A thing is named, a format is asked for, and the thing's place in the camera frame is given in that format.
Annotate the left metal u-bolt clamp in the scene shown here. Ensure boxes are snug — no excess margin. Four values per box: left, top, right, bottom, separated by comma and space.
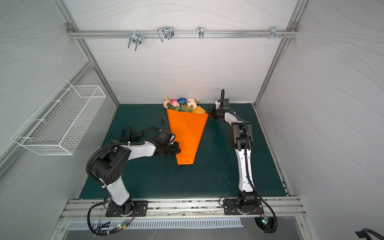
128, 32, 142, 51

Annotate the aluminium front rail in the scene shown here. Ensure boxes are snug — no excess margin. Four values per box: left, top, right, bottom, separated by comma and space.
59, 197, 307, 220

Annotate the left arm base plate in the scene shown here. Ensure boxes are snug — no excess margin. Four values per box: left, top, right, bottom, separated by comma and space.
106, 201, 148, 218

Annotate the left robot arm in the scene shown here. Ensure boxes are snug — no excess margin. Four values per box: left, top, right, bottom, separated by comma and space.
86, 141, 181, 215

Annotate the white vent grille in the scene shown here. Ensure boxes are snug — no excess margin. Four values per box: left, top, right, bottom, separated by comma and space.
67, 218, 244, 231

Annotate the right metal bolt clamp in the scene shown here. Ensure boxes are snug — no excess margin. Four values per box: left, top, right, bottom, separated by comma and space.
260, 27, 287, 39

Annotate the small metal bracket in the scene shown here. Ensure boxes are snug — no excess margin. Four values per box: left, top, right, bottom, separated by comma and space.
198, 27, 204, 39

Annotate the black cable bottom right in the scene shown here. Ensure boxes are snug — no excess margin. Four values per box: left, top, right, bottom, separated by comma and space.
354, 227, 384, 240

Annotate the peach fake flower spray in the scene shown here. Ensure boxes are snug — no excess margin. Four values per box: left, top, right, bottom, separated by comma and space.
186, 99, 200, 112

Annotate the aluminium top crossbar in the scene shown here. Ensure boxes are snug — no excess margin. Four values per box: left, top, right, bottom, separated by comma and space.
67, 29, 299, 39

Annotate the middle metal u-bolt clamp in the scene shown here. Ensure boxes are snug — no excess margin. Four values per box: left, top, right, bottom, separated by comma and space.
157, 26, 175, 42

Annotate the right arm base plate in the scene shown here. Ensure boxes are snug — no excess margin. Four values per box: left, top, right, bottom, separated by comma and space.
220, 198, 264, 216

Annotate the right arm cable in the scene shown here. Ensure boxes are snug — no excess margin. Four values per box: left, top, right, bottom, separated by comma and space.
251, 185, 279, 234

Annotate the orange wrapping paper sheet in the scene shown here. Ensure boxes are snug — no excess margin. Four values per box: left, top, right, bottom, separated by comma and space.
167, 106, 209, 165

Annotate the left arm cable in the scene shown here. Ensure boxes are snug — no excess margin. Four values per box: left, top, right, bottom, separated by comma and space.
86, 199, 137, 237

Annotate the white wire basket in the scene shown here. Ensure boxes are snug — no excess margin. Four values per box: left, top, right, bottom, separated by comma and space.
11, 80, 106, 156

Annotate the pink fake flower spray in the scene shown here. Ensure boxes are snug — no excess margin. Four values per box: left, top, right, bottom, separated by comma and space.
163, 97, 171, 110

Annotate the metal u-bolt clamp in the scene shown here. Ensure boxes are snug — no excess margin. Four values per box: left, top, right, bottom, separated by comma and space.
157, 26, 175, 42
128, 32, 142, 51

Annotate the black strap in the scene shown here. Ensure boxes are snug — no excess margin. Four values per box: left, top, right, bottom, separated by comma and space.
119, 125, 161, 143

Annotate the blue fake rose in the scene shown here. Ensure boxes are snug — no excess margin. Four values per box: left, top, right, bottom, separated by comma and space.
178, 98, 187, 112

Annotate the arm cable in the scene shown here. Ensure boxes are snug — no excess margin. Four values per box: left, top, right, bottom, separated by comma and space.
86, 199, 137, 237
251, 185, 279, 234

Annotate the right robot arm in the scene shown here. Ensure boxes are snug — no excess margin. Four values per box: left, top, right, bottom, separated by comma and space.
206, 107, 258, 214

